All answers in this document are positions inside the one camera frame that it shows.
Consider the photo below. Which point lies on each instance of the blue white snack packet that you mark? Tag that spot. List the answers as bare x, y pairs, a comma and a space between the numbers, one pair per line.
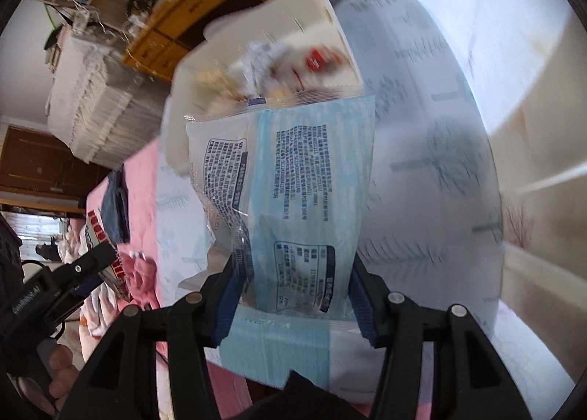
302, 181

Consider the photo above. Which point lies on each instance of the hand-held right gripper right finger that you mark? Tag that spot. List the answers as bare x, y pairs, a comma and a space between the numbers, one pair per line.
364, 310

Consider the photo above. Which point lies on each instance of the pink bed sheet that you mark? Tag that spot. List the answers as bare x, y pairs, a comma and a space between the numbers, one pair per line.
142, 218

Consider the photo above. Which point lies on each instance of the dark wooden door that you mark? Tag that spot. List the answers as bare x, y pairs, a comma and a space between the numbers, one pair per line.
41, 163

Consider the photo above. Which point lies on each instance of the white lace cloth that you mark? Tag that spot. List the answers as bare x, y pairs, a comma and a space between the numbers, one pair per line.
101, 94

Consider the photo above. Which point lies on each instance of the red white printed cloth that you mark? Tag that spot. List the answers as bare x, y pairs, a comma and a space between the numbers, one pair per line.
103, 236

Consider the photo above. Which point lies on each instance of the blue jeans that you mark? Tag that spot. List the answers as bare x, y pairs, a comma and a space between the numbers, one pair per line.
114, 209

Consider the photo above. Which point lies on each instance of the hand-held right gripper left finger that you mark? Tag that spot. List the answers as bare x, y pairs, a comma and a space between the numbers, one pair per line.
227, 305

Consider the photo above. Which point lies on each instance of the person's left hand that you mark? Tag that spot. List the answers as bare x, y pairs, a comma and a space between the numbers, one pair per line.
62, 378

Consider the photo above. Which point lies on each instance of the tree print tablecloth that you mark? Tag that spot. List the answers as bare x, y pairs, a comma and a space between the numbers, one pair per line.
426, 80

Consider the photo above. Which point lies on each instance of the dark patterned pouch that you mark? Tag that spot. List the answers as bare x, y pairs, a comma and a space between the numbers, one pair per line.
142, 0

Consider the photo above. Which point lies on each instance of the white plastic storage box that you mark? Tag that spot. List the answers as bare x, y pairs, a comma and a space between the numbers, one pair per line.
284, 21

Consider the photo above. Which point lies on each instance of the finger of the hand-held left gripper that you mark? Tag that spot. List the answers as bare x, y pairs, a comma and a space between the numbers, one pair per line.
94, 259

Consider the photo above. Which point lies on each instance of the dark cloth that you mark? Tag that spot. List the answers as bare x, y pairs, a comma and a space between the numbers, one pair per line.
312, 397

